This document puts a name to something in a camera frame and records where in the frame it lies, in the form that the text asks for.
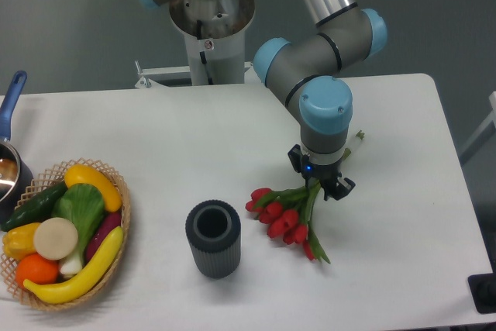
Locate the beige round disc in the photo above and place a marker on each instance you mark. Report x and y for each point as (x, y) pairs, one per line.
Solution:
(55, 238)

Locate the blue handled saucepan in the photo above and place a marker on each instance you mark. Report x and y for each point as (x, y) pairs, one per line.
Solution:
(15, 174)

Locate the yellow squash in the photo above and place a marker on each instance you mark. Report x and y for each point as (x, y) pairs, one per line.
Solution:
(83, 174)

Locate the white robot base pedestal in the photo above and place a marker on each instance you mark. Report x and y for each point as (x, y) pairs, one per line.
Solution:
(214, 39)

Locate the yellow banana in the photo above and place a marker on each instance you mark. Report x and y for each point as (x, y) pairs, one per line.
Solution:
(86, 279)

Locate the purple sweet potato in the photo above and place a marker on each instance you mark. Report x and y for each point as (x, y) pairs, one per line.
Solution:
(111, 221)

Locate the woven wicker basket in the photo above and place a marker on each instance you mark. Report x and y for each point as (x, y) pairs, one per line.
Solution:
(44, 180)

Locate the orange fruit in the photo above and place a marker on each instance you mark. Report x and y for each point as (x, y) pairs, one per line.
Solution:
(36, 269)

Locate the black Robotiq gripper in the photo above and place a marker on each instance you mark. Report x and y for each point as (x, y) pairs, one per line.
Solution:
(328, 175)

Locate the dark grey ribbed vase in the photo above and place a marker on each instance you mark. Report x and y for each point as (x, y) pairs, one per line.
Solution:
(213, 230)

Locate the yellow bell pepper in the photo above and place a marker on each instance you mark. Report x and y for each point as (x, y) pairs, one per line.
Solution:
(18, 243)

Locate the black device at table edge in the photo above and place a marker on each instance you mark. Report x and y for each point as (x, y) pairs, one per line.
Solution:
(482, 289)

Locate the green cucumber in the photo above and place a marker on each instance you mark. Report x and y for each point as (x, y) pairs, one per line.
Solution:
(36, 209)

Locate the white furniture frame at right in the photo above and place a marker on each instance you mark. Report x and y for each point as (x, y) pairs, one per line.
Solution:
(480, 135)

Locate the red tulip bouquet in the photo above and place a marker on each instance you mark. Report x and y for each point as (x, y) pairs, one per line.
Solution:
(288, 214)

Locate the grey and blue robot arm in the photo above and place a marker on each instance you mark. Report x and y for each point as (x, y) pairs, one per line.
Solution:
(303, 77)

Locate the green leafy bok choy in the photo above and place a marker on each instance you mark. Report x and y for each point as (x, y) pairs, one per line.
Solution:
(83, 205)

